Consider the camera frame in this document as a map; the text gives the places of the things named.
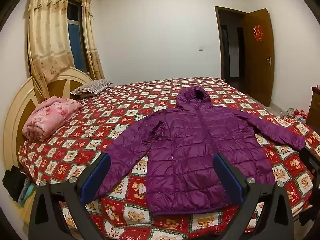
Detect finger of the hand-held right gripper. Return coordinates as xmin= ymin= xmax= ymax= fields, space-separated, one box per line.
xmin=298 ymin=192 xmax=319 ymax=227
xmin=300 ymin=148 xmax=320 ymax=188

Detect striped pillow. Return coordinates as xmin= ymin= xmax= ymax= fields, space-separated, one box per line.
xmin=71 ymin=79 xmax=114 ymax=96

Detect narrow beige floral curtain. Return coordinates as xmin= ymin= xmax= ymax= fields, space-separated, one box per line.
xmin=80 ymin=0 xmax=105 ymax=80

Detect dark wooden door frame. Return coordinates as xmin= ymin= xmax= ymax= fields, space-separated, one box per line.
xmin=214 ymin=6 xmax=247 ymax=82

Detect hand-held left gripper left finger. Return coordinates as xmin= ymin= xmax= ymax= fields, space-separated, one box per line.
xmin=29 ymin=152 xmax=112 ymax=240

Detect brown wooden door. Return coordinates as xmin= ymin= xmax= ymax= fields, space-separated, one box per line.
xmin=242 ymin=8 xmax=273 ymax=107

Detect wide beige floral curtain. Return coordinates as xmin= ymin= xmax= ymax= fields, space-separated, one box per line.
xmin=27 ymin=0 xmax=74 ymax=100

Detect red patterned bed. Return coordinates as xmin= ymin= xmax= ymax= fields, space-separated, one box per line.
xmin=19 ymin=77 xmax=320 ymax=240

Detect teal cloth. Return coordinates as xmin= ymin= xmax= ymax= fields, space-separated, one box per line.
xmin=19 ymin=179 xmax=37 ymax=207

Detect dark cloth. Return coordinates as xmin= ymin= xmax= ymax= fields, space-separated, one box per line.
xmin=2 ymin=166 xmax=27 ymax=203

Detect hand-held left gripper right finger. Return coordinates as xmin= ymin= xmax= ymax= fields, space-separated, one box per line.
xmin=212 ymin=153 xmax=295 ymax=240

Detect cream wooden bed headboard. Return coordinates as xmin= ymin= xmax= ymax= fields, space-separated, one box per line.
xmin=3 ymin=67 xmax=93 ymax=227

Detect red paper door decoration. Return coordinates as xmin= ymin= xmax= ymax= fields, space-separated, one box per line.
xmin=252 ymin=24 xmax=263 ymax=42

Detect brown wooden dresser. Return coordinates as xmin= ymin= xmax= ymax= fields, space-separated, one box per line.
xmin=308 ymin=86 xmax=320 ymax=130

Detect pile of clothes on floor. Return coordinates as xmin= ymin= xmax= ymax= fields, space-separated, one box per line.
xmin=285 ymin=108 xmax=309 ymax=123

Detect folded pink floral blanket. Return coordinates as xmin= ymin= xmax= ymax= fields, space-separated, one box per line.
xmin=22 ymin=95 xmax=83 ymax=142

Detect purple hooded puffer jacket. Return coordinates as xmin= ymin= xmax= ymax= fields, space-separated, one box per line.
xmin=94 ymin=86 xmax=306 ymax=216

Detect window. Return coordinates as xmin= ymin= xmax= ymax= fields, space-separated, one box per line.
xmin=67 ymin=0 xmax=90 ymax=73

